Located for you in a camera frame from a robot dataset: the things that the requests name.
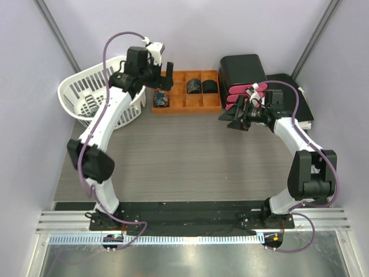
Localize aluminium frame rail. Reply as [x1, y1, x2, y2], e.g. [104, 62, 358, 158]
[36, 210, 93, 233]

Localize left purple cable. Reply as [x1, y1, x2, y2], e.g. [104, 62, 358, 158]
[77, 32, 149, 252]

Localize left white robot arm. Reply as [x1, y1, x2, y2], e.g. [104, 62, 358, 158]
[67, 42, 174, 230]

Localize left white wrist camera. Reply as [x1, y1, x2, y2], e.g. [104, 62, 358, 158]
[142, 37, 165, 66]

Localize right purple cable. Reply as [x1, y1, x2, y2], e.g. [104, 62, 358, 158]
[253, 80, 341, 253]

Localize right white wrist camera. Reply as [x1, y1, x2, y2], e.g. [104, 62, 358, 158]
[246, 83, 262, 104]

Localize white teal booklet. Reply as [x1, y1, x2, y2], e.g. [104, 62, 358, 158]
[299, 121, 312, 130]

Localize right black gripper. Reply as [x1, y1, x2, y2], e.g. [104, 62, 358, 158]
[219, 95, 269, 132]

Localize purple cable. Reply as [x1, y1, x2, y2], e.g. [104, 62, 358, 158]
[253, 80, 341, 253]
[77, 32, 149, 252]

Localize white plastic basket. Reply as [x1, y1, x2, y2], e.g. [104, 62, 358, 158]
[58, 63, 146, 129]

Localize floral navy tie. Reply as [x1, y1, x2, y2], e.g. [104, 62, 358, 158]
[153, 90, 170, 108]

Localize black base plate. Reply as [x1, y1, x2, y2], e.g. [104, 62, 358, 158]
[85, 201, 295, 236]

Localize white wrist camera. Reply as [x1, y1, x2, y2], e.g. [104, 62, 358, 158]
[246, 83, 262, 104]
[142, 37, 165, 66]

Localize rolled dark patterned tie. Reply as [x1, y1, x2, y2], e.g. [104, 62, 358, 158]
[186, 78, 202, 94]

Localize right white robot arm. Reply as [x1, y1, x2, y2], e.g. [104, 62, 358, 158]
[219, 90, 337, 228]

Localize rolled black tie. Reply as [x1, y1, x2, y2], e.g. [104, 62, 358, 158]
[202, 79, 218, 93]

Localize white slotted cable duct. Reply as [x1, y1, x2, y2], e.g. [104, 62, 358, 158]
[49, 233, 265, 246]

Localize blue patterned tie in basket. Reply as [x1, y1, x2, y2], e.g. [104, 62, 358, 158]
[84, 106, 99, 118]

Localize black pink drawer unit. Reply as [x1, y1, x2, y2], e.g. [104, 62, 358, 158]
[218, 54, 267, 110]

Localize black folder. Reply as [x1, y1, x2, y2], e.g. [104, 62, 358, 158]
[266, 73, 314, 122]

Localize orange compartment tray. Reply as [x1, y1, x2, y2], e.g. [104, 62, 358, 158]
[152, 70, 222, 115]

